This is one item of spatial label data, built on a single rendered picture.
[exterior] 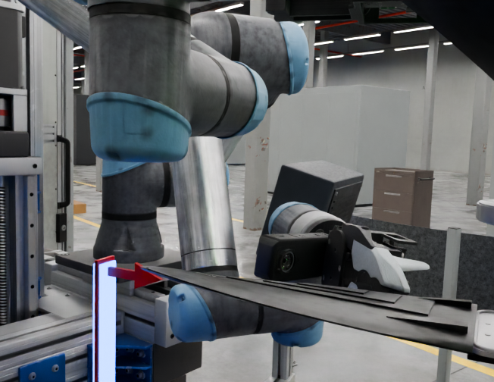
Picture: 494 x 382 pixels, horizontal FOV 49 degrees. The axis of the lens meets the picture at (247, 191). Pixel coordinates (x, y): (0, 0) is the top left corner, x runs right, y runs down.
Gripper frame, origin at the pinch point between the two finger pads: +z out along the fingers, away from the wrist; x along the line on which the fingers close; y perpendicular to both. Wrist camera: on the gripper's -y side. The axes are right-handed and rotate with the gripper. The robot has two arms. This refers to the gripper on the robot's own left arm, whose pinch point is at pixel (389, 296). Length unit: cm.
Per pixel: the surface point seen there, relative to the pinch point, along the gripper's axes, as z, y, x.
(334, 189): -53, 15, -5
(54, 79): -212, -55, -26
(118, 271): -8.4, -22.6, 1.9
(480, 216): 10.6, -0.5, -8.7
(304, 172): -55, 10, -7
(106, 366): -9.0, -22.6, 11.2
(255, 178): -663, 155, 37
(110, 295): -9.4, -23.0, 4.6
